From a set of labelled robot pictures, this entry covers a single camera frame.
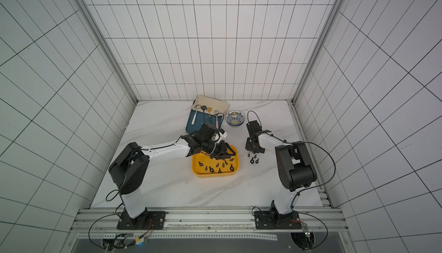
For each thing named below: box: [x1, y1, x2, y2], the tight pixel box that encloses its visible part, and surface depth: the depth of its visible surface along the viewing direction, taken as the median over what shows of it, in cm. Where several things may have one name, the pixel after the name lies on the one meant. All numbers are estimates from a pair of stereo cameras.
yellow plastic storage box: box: [191, 144, 240, 178], surface depth 90 cm
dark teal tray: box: [185, 108, 223, 134], surface depth 111 cm
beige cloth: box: [191, 94, 231, 116], surface depth 120 cm
